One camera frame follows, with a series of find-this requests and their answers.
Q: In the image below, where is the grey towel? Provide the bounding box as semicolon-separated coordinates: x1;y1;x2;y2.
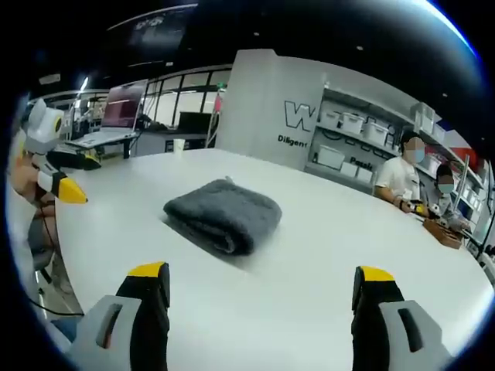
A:
162;175;284;257

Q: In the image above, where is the open silver laptop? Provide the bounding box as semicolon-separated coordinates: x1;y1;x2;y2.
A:
63;80;150;148

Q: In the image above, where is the yellow black tool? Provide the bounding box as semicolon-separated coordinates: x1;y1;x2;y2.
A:
82;151;103;172

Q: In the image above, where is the grey chair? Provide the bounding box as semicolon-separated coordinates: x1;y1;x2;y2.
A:
29;246;56;284

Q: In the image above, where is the brown wooden box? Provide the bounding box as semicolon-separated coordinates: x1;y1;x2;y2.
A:
422;217;463;249

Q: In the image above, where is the dark monitor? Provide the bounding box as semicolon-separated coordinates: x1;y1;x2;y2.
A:
179;111;214;137

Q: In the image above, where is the row of white storage boxes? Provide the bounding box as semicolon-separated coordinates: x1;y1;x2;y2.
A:
317;103;446;146

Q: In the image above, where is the white lettered partition panel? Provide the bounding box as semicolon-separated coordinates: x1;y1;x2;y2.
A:
213;49;330;172

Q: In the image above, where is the white shelf unit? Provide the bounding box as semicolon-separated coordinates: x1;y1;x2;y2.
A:
304;83;489;229

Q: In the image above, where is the black cable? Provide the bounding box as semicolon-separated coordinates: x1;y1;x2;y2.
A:
36;206;83;318

